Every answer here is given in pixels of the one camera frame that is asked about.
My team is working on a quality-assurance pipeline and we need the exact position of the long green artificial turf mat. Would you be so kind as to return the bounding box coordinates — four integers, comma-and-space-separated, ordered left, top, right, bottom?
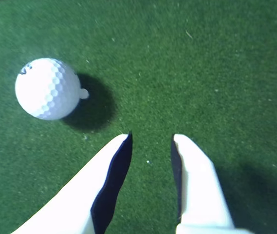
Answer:
0, 0, 277, 234

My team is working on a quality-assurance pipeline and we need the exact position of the small white round marker dot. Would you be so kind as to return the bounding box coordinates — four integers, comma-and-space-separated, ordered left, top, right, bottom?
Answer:
79, 88, 90, 100

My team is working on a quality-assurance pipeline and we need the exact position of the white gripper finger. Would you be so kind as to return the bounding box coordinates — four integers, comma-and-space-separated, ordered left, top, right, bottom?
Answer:
11, 131, 133, 234
170, 133, 253, 234

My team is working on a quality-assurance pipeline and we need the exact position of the white golf ball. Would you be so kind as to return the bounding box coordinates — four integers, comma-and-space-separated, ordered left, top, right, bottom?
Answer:
15, 58, 82, 121

